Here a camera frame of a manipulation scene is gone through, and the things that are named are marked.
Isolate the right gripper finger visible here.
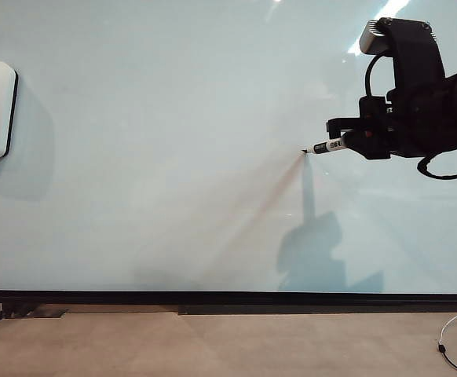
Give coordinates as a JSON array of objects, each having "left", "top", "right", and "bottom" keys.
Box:
[
  {"left": 324, "top": 116, "right": 371, "bottom": 134},
  {"left": 341, "top": 129, "right": 392, "bottom": 161}
]

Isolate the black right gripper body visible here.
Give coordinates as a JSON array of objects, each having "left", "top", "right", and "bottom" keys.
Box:
[{"left": 359, "top": 75, "right": 457, "bottom": 159}]

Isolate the white whiteboard marker pen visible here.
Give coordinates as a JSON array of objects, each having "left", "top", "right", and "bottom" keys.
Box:
[{"left": 300, "top": 136, "right": 349, "bottom": 156}]

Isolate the black whiteboard tray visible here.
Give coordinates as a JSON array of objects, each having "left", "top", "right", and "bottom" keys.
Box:
[{"left": 177, "top": 303, "right": 457, "bottom": 316}]

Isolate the metal floor plate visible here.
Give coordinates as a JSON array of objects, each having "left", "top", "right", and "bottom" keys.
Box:
[{"left": 3, "top": 307, "right": 70, "bottom": 320}]

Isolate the black camera cable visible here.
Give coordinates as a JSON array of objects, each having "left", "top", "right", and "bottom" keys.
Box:
[{"left": 363, "top": 53, "right": 387, "bottom": 99}]

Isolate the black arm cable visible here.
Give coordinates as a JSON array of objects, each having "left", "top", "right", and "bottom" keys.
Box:
[{"left": 416, "top": 148, "right": 457, "bottom": 181}]

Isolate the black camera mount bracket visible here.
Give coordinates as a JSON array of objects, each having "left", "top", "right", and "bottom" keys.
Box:
[{"left": 380, "top": 16, "right": 448, "bottom": 104}]

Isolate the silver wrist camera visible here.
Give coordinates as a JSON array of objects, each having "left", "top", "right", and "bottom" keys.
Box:
[{"left": 359, "top": 16, "right": 391, "bottom": 55}]

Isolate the whiteboard with black frame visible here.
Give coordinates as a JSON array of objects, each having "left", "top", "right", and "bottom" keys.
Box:
[{"left": 0, "top": 0, "right": 457, "bottom": 306}]

